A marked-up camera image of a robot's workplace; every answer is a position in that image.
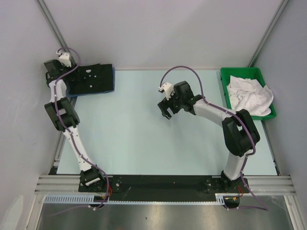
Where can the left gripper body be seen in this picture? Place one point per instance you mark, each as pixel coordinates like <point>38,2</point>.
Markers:
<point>73,76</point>

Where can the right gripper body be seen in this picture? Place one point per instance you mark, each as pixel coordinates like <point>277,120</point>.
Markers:
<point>174,103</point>

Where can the black long sleeve shirt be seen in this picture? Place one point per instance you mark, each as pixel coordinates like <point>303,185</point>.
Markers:
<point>94,69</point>

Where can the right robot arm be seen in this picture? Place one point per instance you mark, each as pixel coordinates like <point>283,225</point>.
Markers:
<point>239,130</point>

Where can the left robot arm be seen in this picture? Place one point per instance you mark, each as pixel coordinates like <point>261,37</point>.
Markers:
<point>65,120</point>

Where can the blue checkered folded shirt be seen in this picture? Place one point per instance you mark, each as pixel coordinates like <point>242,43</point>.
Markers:
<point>94,84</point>

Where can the white crumpled shirt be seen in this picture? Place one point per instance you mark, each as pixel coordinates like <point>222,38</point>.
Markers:
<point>248,94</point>

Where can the green plastic bin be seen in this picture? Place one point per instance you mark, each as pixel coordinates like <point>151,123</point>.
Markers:
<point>246,73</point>

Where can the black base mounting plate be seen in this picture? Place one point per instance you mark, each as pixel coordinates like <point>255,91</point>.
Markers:
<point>172,188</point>

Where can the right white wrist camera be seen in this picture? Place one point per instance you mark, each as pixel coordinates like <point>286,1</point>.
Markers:
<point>168,89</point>

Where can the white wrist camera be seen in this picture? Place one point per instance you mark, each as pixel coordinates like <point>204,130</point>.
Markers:
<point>168,89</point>
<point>64,58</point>

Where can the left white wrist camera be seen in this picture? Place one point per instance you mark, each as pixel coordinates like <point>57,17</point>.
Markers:
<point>64,58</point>

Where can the left corner frame post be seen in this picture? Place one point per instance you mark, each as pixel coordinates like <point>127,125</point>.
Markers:
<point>75,59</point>

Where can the corner frame post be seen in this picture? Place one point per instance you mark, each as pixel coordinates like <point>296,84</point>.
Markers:
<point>75,59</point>
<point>273,23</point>

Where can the aluminium frame rail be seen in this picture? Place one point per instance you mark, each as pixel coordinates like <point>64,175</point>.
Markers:
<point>259,185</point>

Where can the slotted cable duct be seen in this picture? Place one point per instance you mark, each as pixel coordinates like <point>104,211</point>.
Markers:
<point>91,200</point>

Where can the right corner frame post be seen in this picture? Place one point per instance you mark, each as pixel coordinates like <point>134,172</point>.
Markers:
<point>273,23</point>

